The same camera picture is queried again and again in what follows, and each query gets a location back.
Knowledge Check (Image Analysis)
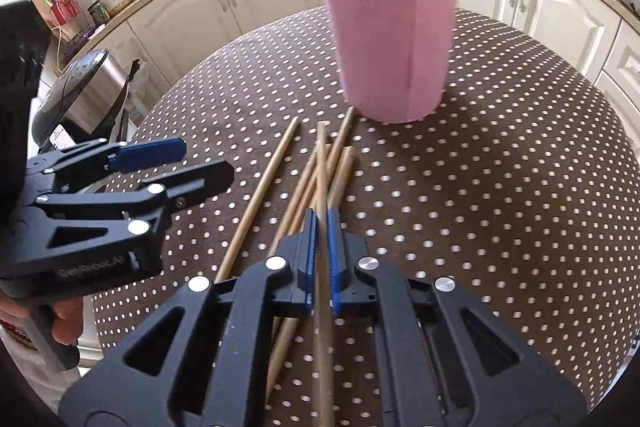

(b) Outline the wooden chopstick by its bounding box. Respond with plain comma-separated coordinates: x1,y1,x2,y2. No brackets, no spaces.
294,107,355,233
266,146,355,402
314,121,334,426
267,147,317,257
215,116,299,283

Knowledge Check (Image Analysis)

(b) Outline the person left hand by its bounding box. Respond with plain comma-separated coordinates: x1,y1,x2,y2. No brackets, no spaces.
0,295,84,345

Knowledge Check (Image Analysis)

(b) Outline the smartphone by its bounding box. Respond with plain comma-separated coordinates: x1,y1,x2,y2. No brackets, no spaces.
49,124,74,150

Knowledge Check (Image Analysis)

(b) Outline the rice cooker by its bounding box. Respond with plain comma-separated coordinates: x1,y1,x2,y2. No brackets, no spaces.
32,49,128,154

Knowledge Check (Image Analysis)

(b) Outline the small dark jar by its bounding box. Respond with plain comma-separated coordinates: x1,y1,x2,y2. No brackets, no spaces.
88,0,111,26

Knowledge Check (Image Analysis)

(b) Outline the wooden cutting board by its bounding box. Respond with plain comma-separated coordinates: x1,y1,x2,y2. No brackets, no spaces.
32,0,66,41

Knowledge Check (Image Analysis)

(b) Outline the brown polka dot tablecloth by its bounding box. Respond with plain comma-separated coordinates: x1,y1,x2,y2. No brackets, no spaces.
93,8,639,405

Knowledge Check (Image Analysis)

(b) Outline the pink cylindrical cup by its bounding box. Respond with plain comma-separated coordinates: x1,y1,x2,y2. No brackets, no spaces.
324,0,457,124

